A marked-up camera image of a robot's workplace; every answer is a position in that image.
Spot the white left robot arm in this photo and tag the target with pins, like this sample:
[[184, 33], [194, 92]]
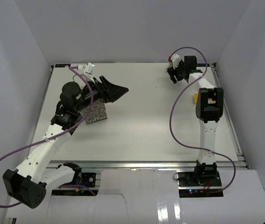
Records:
[[27, 183]]

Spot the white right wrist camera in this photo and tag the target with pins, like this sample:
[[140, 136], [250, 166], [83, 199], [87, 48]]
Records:
[[174, 61]]

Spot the grey white paper coffee bag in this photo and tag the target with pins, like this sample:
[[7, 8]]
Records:
[[97, 110]]

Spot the blue corner label right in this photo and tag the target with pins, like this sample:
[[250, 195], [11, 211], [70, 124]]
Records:
[[202, 65]]

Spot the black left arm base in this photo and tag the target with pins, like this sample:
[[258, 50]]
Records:
[[84, 180]]

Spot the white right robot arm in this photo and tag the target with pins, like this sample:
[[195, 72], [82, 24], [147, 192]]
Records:
[[209, 110]]

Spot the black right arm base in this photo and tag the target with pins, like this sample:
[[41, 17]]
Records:
[[190, 187]]

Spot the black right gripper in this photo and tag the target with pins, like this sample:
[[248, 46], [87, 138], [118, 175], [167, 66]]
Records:
[[173, 72]]

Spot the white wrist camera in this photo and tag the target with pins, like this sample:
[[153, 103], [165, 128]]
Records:
[[86, 71], [174, 61]]

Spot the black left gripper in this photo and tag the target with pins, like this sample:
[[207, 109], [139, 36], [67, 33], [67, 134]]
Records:
[[113, 92]]

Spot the yellow purple snack packet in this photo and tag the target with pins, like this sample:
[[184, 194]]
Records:
[[195, 98]]

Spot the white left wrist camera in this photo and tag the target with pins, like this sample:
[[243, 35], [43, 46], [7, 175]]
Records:
[[86, 71]]

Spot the aluminium front rail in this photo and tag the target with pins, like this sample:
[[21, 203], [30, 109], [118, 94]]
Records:
[[143, 164]]

